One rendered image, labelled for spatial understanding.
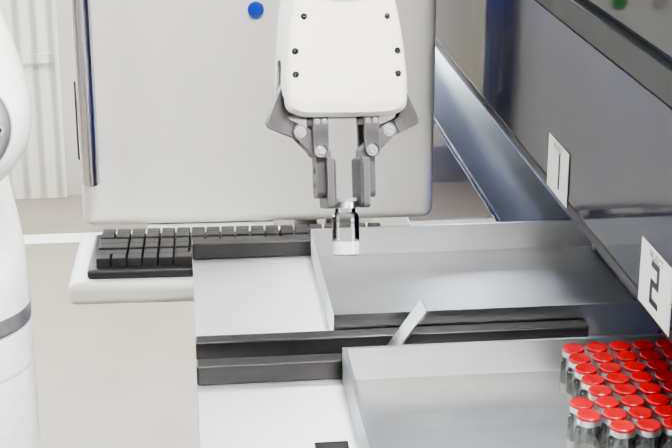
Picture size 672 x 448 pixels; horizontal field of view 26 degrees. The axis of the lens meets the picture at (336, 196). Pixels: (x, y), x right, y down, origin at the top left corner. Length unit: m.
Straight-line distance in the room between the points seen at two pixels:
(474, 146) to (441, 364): 0.87
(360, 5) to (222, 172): 0.94
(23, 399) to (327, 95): 0.33
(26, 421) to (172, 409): 2.17
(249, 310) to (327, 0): 0.53
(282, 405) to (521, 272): 0.43
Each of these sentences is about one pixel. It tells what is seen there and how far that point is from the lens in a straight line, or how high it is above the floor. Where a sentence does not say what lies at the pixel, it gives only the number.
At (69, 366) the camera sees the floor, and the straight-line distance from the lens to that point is 3.58.
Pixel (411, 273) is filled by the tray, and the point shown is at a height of 0.88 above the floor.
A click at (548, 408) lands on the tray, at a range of 1.37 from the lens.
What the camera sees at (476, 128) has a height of 0.86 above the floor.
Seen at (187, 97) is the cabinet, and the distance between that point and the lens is 2.03.
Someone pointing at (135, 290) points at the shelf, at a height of 0.80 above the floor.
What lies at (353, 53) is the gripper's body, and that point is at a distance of 1.14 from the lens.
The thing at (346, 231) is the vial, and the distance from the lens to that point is 1.15.
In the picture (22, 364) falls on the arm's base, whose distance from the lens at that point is 1.16.
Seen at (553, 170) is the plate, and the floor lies 1.01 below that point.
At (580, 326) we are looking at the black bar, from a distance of 1.51.
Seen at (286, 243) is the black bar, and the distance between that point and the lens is 1.72.
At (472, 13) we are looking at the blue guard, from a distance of 2.06.
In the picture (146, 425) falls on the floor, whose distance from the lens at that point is 3.28.
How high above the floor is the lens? 1.49
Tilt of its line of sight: 18 degrees down
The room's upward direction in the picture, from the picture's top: straight up
